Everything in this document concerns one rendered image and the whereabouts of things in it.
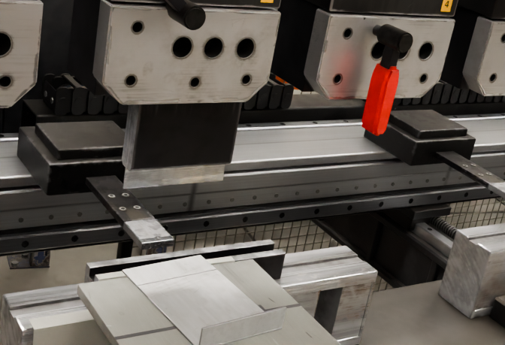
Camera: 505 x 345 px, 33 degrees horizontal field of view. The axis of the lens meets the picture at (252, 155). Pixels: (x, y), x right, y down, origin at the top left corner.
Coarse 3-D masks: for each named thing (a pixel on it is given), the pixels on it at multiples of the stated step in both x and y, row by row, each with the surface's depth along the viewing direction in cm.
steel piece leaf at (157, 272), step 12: (156, 264) 78; (168, 264) 79; (180, 264) 79; (192, 264) 79; (204, 264) 80; (132, 276) 75; (144, 276) 76; (156, 276) 76; (168, 276) 77; (180, 276) 77
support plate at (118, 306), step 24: (240, 264) 81; (96, 288) 73; (120, 288) 74; (240, 288) 77; (264, 288) 78; (96, 312) 70; (120, 312) 70; (144, 312) 71; (288, 312) 75; (144, 336) 68; (168, 336) 68; (264, 336) 71; (288, 336) 71; (312, 336) 72
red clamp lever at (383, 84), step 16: (384, 32) 73; (400, 32) 72; (384, 48) 74; (400, 48) 72; (384, 64) 74; (384, 80) 74; (368, 96) 75; (384, 96) 74; (368, 112) 76; (384, 112) 75; (368, 128) 76; (384, 128) 76
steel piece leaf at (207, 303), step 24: (144, 288) 74; (168, 288) 75; (192, 288) 75; (216, 288) 76; (168, 312) 71; (192, 312) 72; (216, 312) 72; (240, 312) 73; (264, 312) 70; (192, 336) 68; (216, 336) 68; (240, 336) 69
